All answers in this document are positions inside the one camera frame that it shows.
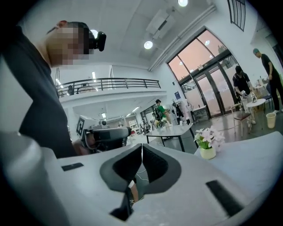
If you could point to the round ceiling light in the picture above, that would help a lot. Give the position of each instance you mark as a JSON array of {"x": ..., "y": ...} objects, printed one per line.
[
  {"x": 183, "y": 2},
  {"x": 148, "y": 44}
]

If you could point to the black-framed glass entrance door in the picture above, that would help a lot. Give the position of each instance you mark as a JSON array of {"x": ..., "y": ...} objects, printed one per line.
[{"x": 212, "y": 92}]

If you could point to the black balcony railing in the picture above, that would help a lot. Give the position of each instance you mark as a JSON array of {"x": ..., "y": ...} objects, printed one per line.
[{"x": 110, "y": 85}]

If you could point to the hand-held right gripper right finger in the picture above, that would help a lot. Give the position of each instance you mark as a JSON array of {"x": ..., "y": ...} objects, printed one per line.
[{"x": 173, "y": 171}]

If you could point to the wooden chair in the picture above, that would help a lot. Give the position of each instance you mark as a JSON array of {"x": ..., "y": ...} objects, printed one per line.
[{"x": 241, "y": 117}]

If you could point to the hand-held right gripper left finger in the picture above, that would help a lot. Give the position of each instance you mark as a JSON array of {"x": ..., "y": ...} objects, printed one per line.
[{"x": 109, "y": 171}]

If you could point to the coat rack with clothes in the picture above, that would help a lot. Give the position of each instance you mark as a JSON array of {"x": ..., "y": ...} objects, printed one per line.
[{"x": 179, "y": 109}]

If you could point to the person's left hand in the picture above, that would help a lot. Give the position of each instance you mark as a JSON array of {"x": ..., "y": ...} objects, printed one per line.
[{"x": 79, "y": 149}]

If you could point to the dark rectangular table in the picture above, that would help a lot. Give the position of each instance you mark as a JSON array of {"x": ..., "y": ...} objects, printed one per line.
[{"x": 170, "y": 131}]

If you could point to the blue wall sign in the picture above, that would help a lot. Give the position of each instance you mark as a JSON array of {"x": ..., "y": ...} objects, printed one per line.
[{"x": 177, "y": 95}]

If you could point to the black window grille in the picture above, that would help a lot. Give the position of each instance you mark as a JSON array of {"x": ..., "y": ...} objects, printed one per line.
[{"x": 237, "y": 13}]

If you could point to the ceiling air conditioner unit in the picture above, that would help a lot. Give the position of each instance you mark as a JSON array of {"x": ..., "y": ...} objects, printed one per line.
[{"x": 159, "y": 22}]

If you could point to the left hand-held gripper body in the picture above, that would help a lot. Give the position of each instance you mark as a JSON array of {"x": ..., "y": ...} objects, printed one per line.
[{"x": 110, "y": 134}]

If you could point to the person's black shirt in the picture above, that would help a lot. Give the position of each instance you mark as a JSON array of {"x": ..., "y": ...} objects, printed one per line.
[{"x": 37, "y": 95}]

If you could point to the cream plastic bin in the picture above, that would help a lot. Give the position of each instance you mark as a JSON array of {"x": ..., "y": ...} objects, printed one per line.
[{"x": 271, "y": 121}]

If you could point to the round white side table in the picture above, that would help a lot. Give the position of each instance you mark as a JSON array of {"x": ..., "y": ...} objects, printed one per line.
[{"x": 256, "y": 103}]

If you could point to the pink flowers in cream pot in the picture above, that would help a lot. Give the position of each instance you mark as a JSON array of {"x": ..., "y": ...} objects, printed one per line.
[{"x": 209, "y": 141}]

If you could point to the black head-worn camera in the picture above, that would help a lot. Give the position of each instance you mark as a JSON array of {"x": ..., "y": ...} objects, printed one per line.
[{"x": 99, "y": 42}]

